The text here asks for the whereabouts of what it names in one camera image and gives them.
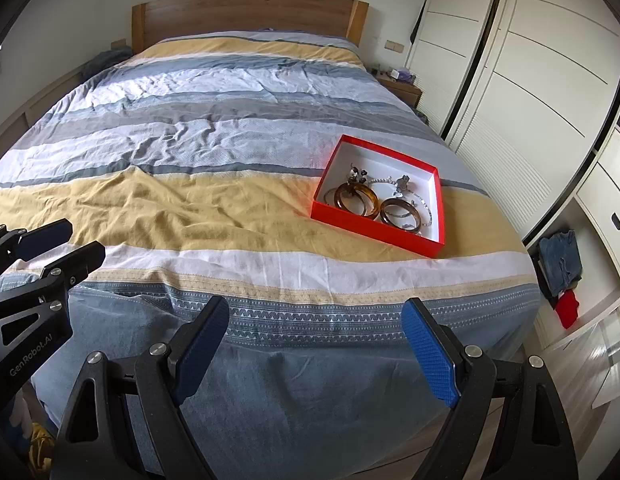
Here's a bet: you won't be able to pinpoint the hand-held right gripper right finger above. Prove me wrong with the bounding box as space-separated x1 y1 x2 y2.
401 297 580 480

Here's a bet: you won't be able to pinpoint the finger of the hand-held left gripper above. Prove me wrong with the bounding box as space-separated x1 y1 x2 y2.
0 218 74 272
0 241 107 357

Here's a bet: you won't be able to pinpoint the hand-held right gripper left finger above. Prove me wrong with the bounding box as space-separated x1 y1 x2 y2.
49 295 231 480

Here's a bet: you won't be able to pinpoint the dark brown bangle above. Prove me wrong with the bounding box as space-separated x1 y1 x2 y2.
378 197 422 234

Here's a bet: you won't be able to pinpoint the silver pendant necklace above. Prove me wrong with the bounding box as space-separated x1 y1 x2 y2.
391 174 416 200

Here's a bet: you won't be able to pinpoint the red jewelry box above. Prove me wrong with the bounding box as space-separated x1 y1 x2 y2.
310 134 445 260

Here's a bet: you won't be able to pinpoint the orange amber bangle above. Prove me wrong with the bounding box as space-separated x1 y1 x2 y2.
333 182 381 221

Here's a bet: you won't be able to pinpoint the person's left hand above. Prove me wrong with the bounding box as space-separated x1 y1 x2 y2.
11 394 35 435

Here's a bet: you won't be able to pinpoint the yellow cloth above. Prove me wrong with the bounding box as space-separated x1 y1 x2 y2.
29 421 57 467

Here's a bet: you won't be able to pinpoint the red cloth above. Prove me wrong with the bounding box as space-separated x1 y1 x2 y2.
555 289 581 330

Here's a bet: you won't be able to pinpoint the blue jeans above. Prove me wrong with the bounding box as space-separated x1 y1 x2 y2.
538 230 584 297

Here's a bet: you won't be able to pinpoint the striped bed with headboard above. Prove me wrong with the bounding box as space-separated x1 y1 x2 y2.
0 30 542 480

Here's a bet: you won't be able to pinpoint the blue crumpled cloth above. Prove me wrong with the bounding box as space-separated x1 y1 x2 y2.
82 48 134 82

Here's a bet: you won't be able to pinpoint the dark beaded charm cluster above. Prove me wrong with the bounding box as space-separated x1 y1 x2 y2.
346 162 372 186

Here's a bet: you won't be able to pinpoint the white open shelf unit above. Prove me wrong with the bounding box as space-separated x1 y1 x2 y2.
522 125 620 353

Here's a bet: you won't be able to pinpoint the wooden nightstand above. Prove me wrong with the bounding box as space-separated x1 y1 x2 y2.
376 69 424 109

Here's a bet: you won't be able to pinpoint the wooden headboard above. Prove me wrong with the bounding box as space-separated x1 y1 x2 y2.
131 0 370 57

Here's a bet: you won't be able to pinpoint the white sliding wardrobe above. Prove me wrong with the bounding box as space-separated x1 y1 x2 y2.
405 0 620 243

